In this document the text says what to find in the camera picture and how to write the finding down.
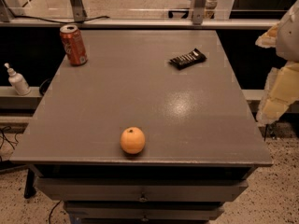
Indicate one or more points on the black rxbar chocolate wrapper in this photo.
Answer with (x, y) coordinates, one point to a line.
(183, 61)

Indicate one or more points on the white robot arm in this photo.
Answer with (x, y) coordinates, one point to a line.
(287, 46)

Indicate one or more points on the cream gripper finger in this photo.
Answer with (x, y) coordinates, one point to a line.
(268, 39)
(281, 90)

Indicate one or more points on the left metal bracket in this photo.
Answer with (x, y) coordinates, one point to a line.
(79, 12)

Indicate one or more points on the grey drawer cabinet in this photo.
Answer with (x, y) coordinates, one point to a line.
(153, 129)

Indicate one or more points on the orange fruit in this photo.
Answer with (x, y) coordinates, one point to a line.
(132, 140)

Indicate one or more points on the red soda can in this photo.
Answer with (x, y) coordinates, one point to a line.
(73, 44)

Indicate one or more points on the metal bracket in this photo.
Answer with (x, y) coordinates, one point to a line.
(79, 12)
(198, 11)

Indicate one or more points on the right metal bracket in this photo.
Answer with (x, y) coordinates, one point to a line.
(198, 11)

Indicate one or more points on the white pump bottle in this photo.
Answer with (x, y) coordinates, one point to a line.
(17, 81)

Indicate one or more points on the top drawer front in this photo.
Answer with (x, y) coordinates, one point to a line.
(120, 190)

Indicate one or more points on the drawer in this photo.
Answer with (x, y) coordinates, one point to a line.
(120, 190)
(144, 211)

